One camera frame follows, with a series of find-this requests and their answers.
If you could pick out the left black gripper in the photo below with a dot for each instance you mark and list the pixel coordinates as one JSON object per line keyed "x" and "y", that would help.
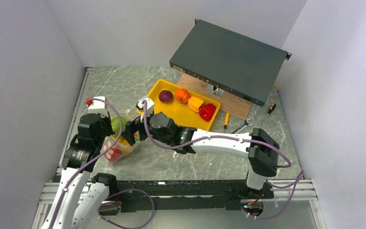
{"x": 107, "y": 119}

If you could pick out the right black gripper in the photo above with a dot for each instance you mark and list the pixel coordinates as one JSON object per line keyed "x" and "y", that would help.
{"x": 131, "y": 128}

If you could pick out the green cabbage toy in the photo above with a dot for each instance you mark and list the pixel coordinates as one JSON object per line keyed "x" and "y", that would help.
{"x": 116, "y": 124}

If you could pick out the orange mango toy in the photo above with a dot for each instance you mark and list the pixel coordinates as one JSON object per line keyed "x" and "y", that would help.
{"x": 124, "y": 146}

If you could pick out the clear zip top bag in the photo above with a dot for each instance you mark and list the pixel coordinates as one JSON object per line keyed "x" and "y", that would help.
{"x": 109, "y": 140}

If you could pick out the red apple toy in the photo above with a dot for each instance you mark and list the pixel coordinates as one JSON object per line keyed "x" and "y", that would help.
{"x": 113, "y": 154}

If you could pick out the purple onion toy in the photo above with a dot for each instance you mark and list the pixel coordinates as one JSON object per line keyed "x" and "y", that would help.
{"x": 165, "y": 96}

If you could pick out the red bell pepper toy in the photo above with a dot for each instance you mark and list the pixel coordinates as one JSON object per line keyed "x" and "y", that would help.
{"x": 207, "y": 111}

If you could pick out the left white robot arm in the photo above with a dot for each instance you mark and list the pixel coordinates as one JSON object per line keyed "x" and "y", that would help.
{"x": 80, "y": 195}

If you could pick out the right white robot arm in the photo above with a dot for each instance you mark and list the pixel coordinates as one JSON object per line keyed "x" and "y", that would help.
{"x": 259, "y": 148}

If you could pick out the yellow plastic tray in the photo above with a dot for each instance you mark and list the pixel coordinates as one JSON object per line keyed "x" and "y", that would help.
{"x": 181, "y": 113}

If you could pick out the orange pumpkin toy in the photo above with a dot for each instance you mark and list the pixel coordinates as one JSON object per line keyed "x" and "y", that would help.
{"x": 182, "y": 96}

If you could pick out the yellow bell pepper toy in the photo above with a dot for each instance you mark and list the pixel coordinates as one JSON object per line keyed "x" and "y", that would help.
{"x": 195, "y": 103}

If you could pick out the brown wooden board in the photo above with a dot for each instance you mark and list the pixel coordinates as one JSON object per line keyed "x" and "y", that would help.
{"x": 233, "y": 104}

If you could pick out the silver open end wrench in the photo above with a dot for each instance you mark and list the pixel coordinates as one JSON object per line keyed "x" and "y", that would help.
{"x": 247, "y": 123}

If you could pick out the dark grey rack device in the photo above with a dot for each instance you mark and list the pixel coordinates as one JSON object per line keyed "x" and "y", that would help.
{"x": 235, "y": 63}

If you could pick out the black yellow screwdriver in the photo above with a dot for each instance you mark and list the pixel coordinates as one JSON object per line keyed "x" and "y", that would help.
{"x": 271, "y": 109}

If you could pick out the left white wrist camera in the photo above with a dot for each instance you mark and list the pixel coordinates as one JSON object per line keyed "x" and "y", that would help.
{"x": 97, "y": 106}

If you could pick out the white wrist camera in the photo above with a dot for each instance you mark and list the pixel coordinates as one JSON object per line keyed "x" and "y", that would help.
{"x": 97, "y": 106}
{"x": 149, "y": 105}

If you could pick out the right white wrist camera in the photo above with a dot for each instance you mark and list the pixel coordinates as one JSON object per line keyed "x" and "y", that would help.
{"x": 149, "y": 105}

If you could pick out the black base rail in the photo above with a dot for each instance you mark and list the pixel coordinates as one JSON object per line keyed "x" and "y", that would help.
{"x": 132, "y": 196}

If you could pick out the aluminium frame rail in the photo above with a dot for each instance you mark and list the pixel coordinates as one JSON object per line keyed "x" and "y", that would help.
{"x": 122, "y": 85}

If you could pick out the orange handled tool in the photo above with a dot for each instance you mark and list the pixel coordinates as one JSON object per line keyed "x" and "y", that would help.
{"x": 226, "y": 120}

